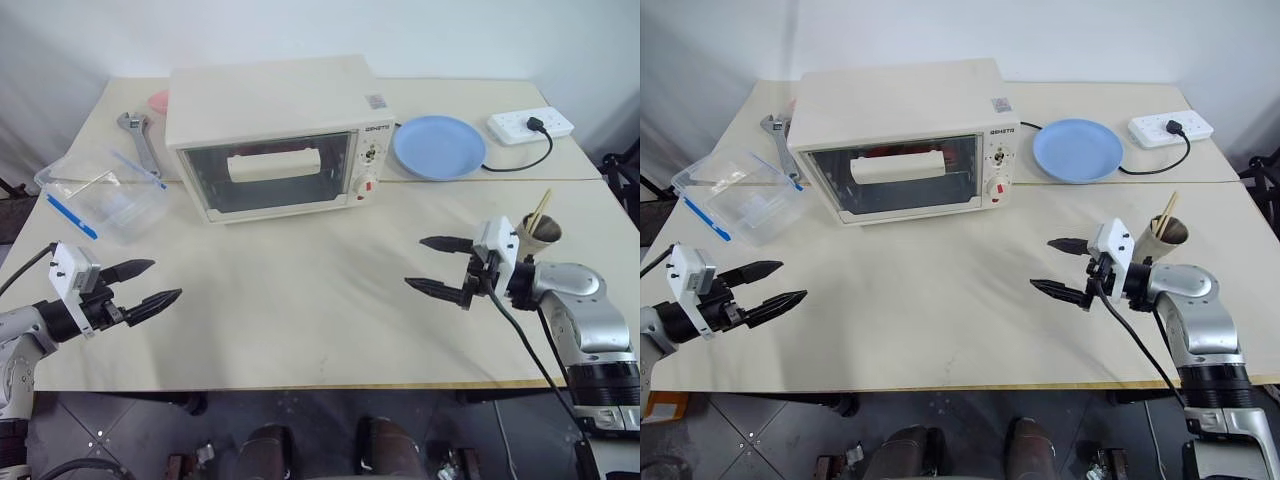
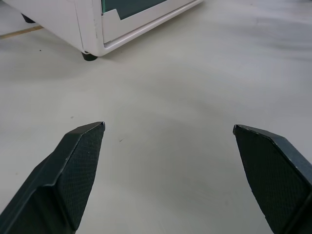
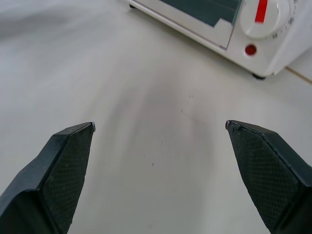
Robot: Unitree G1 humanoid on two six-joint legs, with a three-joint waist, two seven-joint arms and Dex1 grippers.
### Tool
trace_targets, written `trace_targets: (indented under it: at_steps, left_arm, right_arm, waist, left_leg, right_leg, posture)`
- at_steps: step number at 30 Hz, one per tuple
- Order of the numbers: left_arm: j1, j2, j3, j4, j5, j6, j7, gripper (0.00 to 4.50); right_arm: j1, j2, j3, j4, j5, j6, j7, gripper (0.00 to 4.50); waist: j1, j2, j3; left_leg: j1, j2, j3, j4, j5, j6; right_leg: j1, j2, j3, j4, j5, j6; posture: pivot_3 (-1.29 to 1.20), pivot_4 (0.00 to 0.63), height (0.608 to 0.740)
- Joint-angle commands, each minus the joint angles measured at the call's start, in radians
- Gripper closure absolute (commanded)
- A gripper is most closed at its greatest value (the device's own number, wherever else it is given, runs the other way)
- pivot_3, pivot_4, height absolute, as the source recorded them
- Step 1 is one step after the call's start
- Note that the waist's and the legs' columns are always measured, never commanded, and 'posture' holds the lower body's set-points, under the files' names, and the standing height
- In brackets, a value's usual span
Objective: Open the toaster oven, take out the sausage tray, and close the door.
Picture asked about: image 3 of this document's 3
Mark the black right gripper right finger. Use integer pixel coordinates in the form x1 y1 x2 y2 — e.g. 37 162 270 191
225 119 312 234

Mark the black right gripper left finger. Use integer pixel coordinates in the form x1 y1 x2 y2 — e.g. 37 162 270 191
0 121 96 234

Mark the white toaster oven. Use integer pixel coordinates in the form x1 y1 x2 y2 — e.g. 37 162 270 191
128 0 312 79

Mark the white dial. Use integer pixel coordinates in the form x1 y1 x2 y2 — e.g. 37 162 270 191
239 0 291 39

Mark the glass oven door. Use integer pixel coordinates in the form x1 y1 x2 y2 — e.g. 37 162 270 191
130 0 245 51

